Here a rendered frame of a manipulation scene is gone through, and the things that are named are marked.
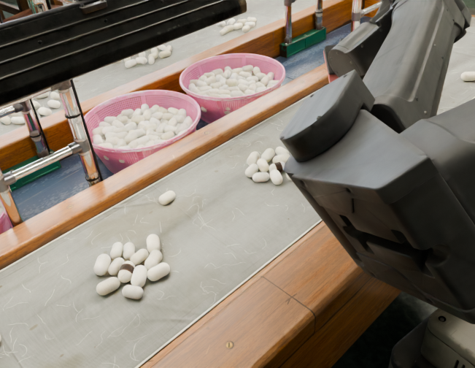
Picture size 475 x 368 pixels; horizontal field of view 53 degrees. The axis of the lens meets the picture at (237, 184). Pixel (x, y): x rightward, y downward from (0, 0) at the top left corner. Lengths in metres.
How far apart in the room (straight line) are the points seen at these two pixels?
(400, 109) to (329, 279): 0.40
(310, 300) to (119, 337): 0.26
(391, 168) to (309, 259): 0.51
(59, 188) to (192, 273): 0.46
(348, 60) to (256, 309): 0.34
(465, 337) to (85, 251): 0.70
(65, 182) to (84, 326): 0.47
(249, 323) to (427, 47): 0.38
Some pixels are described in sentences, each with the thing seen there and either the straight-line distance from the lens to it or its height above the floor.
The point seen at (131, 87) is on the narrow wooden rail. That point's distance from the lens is 1.24.
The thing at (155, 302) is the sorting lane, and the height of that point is 0.74.
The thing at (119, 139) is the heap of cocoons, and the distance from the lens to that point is 1.09.
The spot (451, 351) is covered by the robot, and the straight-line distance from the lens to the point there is 1.04.
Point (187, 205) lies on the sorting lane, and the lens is 0.85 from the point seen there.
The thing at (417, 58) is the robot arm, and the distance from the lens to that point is 0.40.
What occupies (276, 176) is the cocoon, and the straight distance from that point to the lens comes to 0.86.
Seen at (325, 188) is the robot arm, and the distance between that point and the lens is 0.23.
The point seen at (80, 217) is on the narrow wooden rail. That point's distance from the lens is 0.86.
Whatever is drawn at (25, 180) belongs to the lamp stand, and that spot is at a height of 0.68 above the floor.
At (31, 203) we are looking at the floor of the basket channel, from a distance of 1.08.
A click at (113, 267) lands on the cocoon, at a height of 0.76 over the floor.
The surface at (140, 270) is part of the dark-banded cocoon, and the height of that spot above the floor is 0.76.
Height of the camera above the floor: 1.27
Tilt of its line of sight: 37 degrees down
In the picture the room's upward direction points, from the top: 5 degrees counter-clockwise
